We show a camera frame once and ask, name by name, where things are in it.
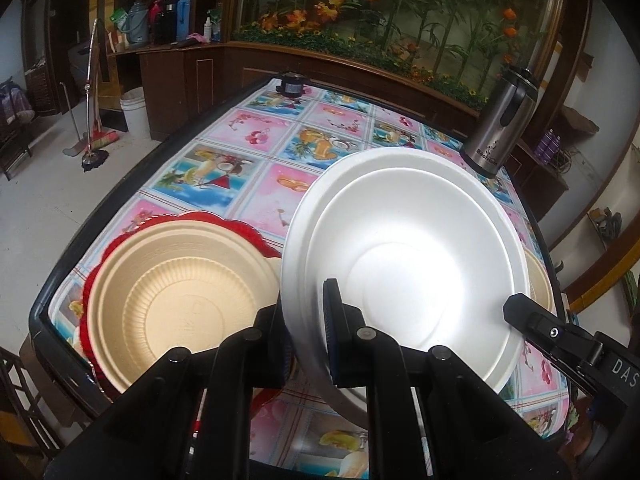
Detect red and green broom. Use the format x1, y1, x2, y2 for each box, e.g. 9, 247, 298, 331
82, 130, 121, 153

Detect mop with metal handle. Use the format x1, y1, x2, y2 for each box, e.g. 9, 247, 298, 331
80, 19, 112, 173

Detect wooden chair with purple cushion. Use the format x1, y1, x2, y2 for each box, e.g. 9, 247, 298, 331
0, 75, 36, 181

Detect large red scalloped plate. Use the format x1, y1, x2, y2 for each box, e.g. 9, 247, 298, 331
79, 217, 291, 401

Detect dark wooden chair frame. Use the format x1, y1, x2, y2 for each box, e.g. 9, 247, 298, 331
0, 345, 71, 461

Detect small black device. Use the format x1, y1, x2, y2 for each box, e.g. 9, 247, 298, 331
279, 72, 307, 98

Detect black and red kettle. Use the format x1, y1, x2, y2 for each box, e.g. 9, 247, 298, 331
152, 0, 181, 45

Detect grey-green kettle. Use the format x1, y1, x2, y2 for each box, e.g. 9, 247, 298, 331
120, 2, 151, 46

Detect printed fruit tablecloth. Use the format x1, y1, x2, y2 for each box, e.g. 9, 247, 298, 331
47, 77, 581, 463

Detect long-handled dustpan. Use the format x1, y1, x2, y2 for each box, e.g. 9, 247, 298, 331
59, 82, 88, 157

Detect stainless steel thermos jug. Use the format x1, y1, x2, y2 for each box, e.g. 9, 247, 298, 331
460, 66, 540, 178

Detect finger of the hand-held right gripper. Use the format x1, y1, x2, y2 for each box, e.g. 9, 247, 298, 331
502, 292, 608, 396

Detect beige ribbed bowl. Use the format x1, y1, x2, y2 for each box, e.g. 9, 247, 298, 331
91, 223, 283, 393
522, 255, 556, 313

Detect dark framed table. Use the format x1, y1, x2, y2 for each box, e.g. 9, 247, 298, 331
27, 72, 591, 480

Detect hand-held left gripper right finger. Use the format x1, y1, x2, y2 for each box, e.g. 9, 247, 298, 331
322, 279, 571, 480

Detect brown wooden cabinet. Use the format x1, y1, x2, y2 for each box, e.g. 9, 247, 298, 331
137, 40, 281, 141

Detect blue thermos bottle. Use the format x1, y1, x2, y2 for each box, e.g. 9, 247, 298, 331
176, 0, 193, 43

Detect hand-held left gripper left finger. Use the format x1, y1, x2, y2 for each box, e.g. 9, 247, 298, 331
42, 305, 293, 480

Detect white plastic bucket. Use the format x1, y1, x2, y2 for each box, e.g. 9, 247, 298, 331
120, 87, 151, 142

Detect purple bottles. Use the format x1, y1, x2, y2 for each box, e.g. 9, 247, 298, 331
535, 129, 563, 163

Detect artificial flower display panel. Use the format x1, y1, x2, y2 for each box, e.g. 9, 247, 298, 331
232, 0, 566, 108

